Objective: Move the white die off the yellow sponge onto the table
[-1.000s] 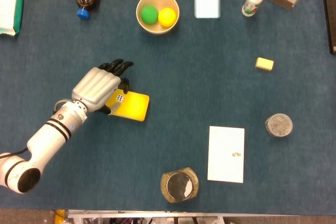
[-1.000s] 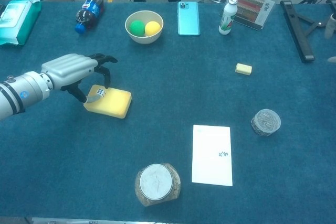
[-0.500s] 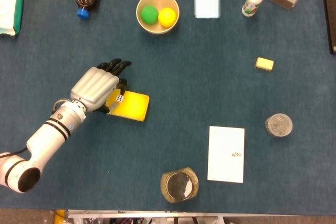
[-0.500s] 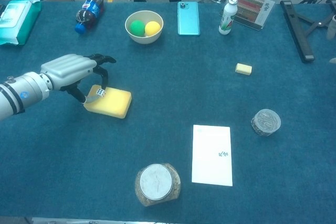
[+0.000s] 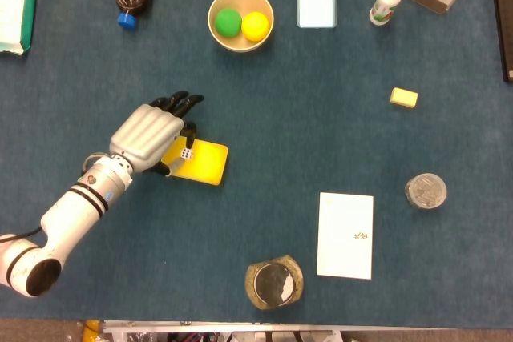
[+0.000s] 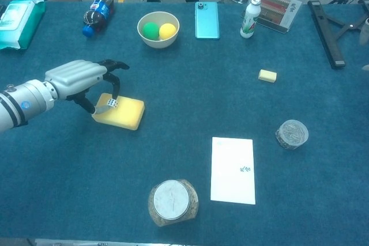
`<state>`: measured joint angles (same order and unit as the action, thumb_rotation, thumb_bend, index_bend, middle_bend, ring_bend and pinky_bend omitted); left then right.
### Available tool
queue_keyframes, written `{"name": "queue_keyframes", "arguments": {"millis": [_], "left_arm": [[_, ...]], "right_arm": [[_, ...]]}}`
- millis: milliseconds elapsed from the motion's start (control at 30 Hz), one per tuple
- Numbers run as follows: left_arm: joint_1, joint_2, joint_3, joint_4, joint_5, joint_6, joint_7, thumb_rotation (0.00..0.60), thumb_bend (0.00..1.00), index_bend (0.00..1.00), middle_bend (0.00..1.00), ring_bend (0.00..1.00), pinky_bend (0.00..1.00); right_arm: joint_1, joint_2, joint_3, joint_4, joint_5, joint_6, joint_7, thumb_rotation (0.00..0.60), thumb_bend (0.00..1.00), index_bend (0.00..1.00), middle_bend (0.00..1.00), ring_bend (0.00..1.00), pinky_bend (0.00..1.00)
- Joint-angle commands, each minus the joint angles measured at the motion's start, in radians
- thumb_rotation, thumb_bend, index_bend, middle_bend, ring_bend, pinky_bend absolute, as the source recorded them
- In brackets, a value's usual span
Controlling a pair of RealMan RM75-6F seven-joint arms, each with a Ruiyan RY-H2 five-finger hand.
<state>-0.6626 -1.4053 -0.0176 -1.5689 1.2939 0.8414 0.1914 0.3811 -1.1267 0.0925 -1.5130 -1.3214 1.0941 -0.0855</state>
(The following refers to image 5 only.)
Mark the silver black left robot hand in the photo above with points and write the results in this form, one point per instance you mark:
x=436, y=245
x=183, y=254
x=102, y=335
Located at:
x=148, y=135

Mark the white die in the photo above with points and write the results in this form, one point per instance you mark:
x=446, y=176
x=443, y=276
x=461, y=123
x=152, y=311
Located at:
x=186, y=154

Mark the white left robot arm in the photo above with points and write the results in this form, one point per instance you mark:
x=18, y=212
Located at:
x=60, y=222

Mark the yellow rectangular tray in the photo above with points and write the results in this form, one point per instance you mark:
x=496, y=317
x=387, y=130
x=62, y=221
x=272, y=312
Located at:
x=206, y=163

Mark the green ball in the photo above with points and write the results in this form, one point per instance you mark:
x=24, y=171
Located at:
x=228, y=22

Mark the yellow ball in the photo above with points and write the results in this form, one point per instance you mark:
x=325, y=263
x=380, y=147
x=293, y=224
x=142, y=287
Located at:
x=255, y=26

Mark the beige round bowl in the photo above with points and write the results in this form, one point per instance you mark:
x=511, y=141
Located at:
x=224, y=1

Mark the green white package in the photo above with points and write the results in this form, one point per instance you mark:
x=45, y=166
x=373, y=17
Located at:
x=16, y=5

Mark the glass jar with dark lid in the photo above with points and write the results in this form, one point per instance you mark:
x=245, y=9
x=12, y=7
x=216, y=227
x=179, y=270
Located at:
x=274, y=282

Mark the white card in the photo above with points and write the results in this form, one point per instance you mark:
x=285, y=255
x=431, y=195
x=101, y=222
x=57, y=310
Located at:
x=345, y=236

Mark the pale yellow eraser block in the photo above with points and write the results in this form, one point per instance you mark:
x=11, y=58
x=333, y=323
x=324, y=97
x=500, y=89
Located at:
x=404, y=97

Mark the white bottle green label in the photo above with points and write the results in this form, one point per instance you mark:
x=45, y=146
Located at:
x=385, y=2

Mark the clear round lidded jar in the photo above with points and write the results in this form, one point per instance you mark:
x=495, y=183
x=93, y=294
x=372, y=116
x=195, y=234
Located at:
x=425, y=190

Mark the black bar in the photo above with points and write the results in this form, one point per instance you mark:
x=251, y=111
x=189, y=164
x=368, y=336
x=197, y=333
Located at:
x=503, y=17

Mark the metal table frame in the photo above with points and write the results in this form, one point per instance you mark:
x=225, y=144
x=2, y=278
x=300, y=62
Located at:
x=224, y=328

